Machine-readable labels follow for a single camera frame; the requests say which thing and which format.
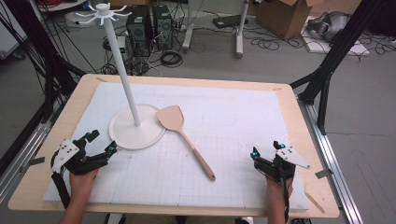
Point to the white foam mat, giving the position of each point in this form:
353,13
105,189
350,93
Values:
224,124

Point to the flat black device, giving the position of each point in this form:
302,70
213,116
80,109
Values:
229,21

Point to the grey headset device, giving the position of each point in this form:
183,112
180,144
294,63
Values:
330,26

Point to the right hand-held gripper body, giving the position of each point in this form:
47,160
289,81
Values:
281,163

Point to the black metal frame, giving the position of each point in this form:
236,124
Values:
46,62
339,49

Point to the aluminium rail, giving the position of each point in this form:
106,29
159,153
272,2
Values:
23,152
334,168

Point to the white flat board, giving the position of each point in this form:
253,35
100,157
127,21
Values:
358,49

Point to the white hook stand rack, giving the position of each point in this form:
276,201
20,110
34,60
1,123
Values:
137,133

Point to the thin wooden stick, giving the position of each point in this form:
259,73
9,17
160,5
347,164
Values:
314,201

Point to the person's left hand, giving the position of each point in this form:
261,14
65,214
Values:
81,183

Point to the person's right hand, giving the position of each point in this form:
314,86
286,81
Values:
275,189

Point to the beige wooden spatula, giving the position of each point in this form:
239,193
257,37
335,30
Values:
172,117

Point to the wide black computer tower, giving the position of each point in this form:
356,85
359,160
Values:
139,31

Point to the narrow black computer tower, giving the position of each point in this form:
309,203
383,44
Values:
162,26

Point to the white stand leg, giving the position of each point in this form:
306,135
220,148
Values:
240,34
188,28

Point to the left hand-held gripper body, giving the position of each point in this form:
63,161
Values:
81,163

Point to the large cardboard box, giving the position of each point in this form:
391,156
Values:
283,17

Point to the grey tape strip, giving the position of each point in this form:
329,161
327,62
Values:
323,173
35,161

